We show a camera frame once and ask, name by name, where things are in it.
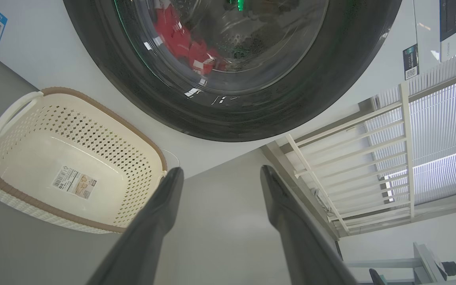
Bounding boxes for black qr code sticker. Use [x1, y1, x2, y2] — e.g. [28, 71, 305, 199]
[403, 44, 420, 80]

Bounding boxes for white desk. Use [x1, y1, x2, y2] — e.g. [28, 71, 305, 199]
[345, 242, 456, 285]

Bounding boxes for red garment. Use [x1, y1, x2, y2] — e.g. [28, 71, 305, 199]
[153, 0, 228, 76]

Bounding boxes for white washing machine body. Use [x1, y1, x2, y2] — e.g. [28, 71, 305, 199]
[0, 0, 456, 179]

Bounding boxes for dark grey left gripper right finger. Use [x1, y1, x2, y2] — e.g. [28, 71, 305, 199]
[260, 165, 358, 285]

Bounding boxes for cream perforated laundry basket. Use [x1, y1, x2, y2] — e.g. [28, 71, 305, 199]
[0, 87, 168, 234]

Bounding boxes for white window blinds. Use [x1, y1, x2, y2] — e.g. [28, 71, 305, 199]
[365, 40, 456, 206]

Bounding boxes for dark office chair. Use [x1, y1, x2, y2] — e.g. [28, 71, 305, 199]
[369, 268, 388, 285]

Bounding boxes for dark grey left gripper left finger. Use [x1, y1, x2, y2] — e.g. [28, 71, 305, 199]
[86, 167, 184, 285]

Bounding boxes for white product label sticker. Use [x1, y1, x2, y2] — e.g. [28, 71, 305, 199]
[51, 165, 97, 200]

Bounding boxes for small grey flat device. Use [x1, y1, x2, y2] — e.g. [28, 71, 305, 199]
[310, 188, 331, 214]

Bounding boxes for washing machine door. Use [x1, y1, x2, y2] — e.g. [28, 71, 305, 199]
[63, 0, 403, 142]

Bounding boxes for white metal railing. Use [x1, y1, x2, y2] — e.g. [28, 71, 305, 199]
[285, 81, 416, 235]

